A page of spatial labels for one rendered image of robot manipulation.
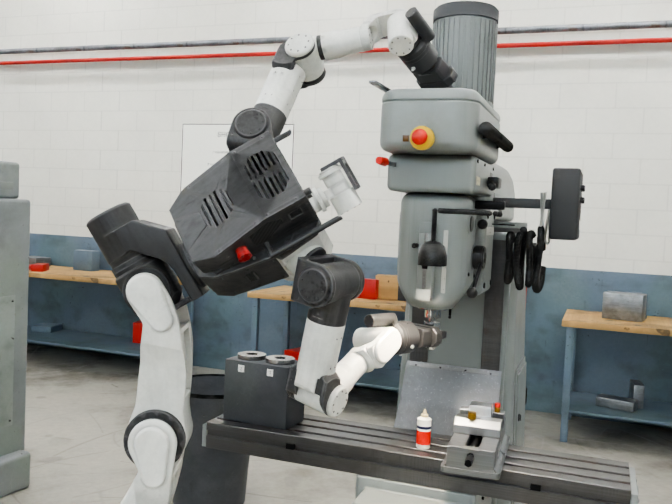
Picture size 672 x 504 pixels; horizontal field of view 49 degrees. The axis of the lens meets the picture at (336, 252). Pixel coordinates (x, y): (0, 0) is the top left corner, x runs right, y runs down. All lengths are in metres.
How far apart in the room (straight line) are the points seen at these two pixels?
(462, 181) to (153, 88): 5.94
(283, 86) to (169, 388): 0.80
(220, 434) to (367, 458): 0.47
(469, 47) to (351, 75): 4.49
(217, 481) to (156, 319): 2.29
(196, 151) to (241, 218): 5.74
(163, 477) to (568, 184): 1.36
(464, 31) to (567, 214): 0.62
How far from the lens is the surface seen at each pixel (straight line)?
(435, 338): 2.03
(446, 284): 1.99
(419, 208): 2.00
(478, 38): 2.30
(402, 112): 1.90
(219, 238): 1.59
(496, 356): 2.46
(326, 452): 2.16
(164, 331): 1.72
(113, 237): 1.75
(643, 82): 6.34
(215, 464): 3.89
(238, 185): 1.61
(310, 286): 1.58
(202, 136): 7.29
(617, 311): 5.74
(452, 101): 1.87
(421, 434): 2.12
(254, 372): 2.24
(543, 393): 6.39
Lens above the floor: 1.56
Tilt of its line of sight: 3 degrees down
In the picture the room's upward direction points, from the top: 3 degrees clockwise
